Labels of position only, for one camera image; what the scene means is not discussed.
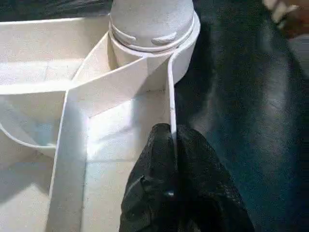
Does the white plastic table top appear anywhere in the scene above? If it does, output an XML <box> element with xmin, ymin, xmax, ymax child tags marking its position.
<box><xmin>0</xmin><ymin>12</ymin><xmax>201</xmax><ymax>232</ymax></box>

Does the white plastic table leg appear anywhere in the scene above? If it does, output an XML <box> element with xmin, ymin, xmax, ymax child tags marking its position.
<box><xmin>109</xmin><ymin>0</ymin><xmax>196</xmax><ymax>53</ymax></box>

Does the black work mat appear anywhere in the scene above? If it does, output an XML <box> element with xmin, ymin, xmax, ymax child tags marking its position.
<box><xmin>171</xmin><ymin>0</ymin><xmax>309</xmax><ymax>232</ymax></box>

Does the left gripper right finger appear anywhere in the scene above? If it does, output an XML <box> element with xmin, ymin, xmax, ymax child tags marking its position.
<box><xmin>175</xmin><ymin>126</ymin><xmax>255</xmax><ymax>232</ymax></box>

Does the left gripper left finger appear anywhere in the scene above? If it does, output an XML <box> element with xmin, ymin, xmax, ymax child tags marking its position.
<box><xmin>118</xmin><ymin>123</ymin><xmax>178</xmax><ymax>232</ymax></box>

